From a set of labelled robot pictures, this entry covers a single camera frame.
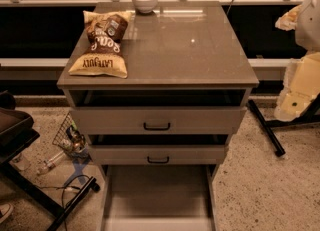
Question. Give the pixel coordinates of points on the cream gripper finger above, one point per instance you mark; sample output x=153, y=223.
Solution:
x=288, y=21

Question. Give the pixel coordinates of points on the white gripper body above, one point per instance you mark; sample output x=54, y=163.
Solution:
x=309, y=28

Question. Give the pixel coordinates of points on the brown chip bag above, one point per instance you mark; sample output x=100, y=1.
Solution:
x=103, y=57

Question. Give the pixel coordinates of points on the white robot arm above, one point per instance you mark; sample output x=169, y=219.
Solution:
x=307, y=32

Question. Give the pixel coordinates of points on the open bottom drawer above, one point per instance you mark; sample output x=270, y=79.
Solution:
x=158, y=198

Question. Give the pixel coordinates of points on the black metal stand right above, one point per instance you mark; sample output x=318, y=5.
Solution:
x=311, y=116

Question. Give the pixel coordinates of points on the clear plastic bottle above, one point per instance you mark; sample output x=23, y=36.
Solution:
x=50, y=164

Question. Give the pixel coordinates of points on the shoe tip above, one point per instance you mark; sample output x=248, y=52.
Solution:
x=5, y=211

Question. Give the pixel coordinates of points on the middle drawer with black handle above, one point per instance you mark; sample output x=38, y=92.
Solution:
x=158, y=155

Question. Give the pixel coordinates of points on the drawer with black handle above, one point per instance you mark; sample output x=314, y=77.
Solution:
x=157, y=120
x=158, y=155

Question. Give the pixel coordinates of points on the top drawer with black handle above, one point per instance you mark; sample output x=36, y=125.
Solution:
x=157, y=120

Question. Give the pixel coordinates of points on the wire mesh basket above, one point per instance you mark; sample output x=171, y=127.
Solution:
x=70, y=140

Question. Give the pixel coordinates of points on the black table frame left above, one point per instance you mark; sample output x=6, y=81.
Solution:
x=28, y=215

